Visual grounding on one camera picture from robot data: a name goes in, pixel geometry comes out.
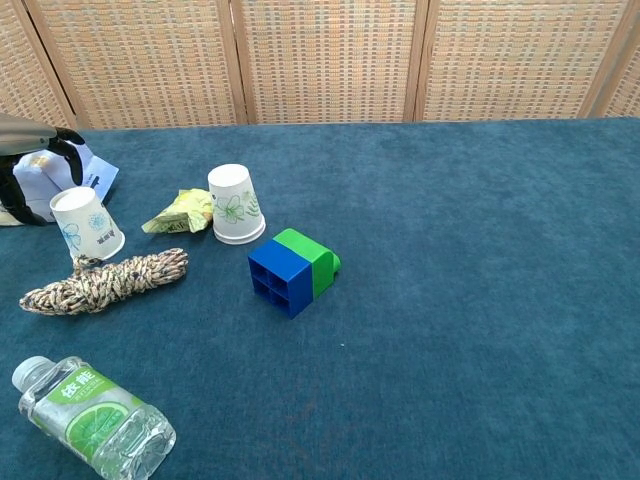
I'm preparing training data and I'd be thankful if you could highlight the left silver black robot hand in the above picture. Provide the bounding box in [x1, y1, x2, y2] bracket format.
[0, 113, 86, 227]

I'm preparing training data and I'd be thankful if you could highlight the paper cup green flower print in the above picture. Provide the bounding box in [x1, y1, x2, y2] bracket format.
[207, 164, 267, 241]

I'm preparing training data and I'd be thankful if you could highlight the white purple tissue pack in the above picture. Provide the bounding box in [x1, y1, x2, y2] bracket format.
[0, 133, 120, 227]

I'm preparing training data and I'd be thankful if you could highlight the woven wooden screen panel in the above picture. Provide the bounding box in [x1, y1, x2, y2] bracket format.
[0, 0, 79, 135]
[413, 0, 636, 124]
[9, 0, 250, 131]
[229, 0, 430, 126]
[592, 0, 640, 120]

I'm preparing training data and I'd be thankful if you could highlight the crumpled yellow-green wrapper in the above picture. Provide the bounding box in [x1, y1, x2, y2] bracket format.
[141, 187, 215, 235]

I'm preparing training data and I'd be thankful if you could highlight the clear bottle green lime label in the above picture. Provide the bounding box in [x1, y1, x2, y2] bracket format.
[11, 355, 177, 480]

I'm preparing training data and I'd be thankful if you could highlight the blue plastic building block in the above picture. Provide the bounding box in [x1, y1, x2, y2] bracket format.
[247, 239, 315, 320]

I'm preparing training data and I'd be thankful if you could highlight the green plastic building block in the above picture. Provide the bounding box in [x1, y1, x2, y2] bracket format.
[273, 227, 343, 302]

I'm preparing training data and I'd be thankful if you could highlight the teal felt table cloth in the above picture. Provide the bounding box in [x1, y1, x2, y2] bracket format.
[0, 117, 640, 480]

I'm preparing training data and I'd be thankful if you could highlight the braided beige rope bundle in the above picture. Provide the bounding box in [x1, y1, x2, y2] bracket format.
[18, 247, 190, 318]

